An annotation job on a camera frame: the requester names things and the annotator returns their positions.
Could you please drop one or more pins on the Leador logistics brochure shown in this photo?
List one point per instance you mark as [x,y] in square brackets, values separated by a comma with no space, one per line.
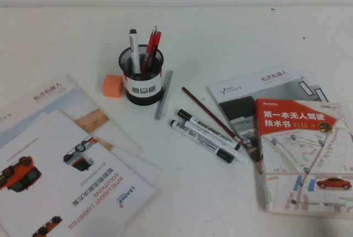
[55,193]

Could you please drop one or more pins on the brochure with white rectangles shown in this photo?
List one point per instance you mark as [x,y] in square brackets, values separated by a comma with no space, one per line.
[311,85]

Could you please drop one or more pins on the dark red pencil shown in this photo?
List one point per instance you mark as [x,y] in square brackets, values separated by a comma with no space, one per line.
[207,110]

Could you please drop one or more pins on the AgileX brochure blue wood cover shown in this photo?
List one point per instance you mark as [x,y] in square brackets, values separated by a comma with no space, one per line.
[49,88]

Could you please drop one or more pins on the white brochure brown edge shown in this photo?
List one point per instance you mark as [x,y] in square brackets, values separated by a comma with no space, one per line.
[138,165]

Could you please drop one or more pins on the red pen silver clip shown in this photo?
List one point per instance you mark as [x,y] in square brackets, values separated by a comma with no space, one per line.
[150,44]

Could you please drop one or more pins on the silver grey pen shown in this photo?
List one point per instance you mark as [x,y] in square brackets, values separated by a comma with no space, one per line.
[163,96]

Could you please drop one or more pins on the whiteboard marker bold print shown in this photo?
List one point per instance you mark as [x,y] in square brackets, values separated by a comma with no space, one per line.
[205,126]

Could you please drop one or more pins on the AgileX brochure grey photo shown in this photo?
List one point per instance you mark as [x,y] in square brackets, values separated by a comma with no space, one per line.
[240,91]

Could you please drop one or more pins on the orange foam cube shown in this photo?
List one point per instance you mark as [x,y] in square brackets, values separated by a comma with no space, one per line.
[112,86]

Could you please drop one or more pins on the white marker black cap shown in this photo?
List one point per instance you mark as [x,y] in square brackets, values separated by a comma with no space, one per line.
[134,47]

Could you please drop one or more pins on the whiteboard marker small print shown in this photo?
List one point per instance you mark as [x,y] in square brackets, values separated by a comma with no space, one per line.
[198,141]

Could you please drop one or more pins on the black mesh pen holder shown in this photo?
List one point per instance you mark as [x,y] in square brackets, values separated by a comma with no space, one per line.
[143,97]

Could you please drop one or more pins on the red map cover book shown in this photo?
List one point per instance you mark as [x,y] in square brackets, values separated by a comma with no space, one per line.
[300,165]

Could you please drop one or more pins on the red capped pen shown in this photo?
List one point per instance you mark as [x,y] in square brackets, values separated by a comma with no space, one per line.
[156,41]

